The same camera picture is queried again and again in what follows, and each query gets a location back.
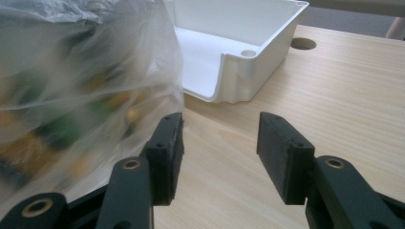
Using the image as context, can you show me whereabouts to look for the clear plastic bag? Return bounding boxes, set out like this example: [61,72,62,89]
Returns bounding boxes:
[0,0,185,218]

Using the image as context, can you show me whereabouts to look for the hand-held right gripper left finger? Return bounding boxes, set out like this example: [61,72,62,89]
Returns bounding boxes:
[95,112,185,229]

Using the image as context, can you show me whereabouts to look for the white plastic bin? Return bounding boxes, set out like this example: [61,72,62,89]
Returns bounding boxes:
[165,0,310,105]

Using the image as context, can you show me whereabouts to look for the yellow black chip bag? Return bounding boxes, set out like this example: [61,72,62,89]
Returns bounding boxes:
[0,70,144,195]

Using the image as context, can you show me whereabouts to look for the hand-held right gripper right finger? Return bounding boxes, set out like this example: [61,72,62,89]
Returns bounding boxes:
[257,112,405,229]

